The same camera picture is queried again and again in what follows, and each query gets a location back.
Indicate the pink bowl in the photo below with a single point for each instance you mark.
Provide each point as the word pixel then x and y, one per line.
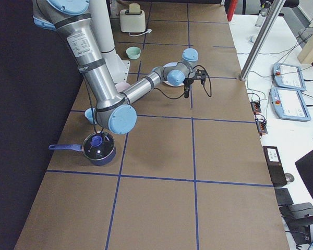
pixel 122 86

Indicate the aluminium frame post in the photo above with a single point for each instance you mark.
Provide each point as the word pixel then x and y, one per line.
pixel 261 37

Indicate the bread slice in toaster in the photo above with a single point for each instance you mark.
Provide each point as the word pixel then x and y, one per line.
pixel 134 8

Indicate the green bowl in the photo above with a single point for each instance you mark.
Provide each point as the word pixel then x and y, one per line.
pixel 133 52

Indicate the far teach pendant tablet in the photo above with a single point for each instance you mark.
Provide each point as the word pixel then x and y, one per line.
pixel 288 76

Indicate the dark blue saucepan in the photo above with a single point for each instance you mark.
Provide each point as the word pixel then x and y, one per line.
pixel 98 148

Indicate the cream toaster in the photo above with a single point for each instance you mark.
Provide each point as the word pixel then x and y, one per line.
pixel 132 22

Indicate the near teach pendant tablet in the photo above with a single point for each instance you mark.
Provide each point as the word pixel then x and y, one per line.
pixel 288 104

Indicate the orange connector block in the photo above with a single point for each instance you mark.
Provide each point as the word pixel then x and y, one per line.
pixel 261 124

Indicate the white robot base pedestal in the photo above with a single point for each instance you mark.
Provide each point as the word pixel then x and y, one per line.
pixel 102 31

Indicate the teach pendant tablet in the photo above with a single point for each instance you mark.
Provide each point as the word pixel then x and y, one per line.
pixel 288 76
pixel 288 104

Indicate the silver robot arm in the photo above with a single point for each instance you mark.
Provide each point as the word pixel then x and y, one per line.
pixel 85 27

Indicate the light blue cup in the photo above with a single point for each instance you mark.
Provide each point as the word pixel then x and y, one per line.
pixel 89 114

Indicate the blue plate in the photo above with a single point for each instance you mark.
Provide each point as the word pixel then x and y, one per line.
pixel 171 64

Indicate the clear water bottle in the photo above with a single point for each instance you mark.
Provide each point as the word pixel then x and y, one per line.
pixel 263 13

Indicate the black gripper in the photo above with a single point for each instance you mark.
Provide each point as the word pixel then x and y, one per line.
pixel 188 83

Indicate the black box with label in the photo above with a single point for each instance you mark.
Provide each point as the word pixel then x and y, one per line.
pixel 274 165

